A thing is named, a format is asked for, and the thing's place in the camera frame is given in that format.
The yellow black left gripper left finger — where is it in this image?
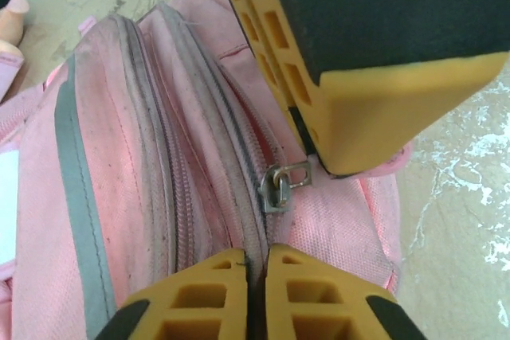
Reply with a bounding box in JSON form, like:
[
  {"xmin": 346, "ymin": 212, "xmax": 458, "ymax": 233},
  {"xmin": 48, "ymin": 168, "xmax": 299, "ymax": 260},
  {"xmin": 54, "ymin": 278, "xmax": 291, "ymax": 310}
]
[{"xmin": 93, "ymin": 247, "xmax": 250, "ymax": 340}]

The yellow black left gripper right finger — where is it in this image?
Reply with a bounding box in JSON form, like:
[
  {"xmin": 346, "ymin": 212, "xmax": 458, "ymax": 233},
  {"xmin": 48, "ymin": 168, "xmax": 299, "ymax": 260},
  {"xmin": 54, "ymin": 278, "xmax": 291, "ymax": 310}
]
[{"xmin": 264, "ymin": 244, "xmax": 430, "ymax": 340}]

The pink backpack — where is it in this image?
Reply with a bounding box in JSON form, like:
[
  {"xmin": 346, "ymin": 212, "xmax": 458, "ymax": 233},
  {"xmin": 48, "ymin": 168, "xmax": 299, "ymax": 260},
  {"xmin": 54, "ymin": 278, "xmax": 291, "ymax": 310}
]
[{"xmin": 0, "ymin": 0, "xmax": 414, "ymax": 340}]

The plush doll with black hat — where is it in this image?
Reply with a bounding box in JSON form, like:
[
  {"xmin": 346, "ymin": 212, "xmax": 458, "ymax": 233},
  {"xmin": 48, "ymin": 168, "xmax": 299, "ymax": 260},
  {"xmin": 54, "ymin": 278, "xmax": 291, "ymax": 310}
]
[{"xmin": 0, "ymin": 0, "xmax": 31, "ymax": 55}]

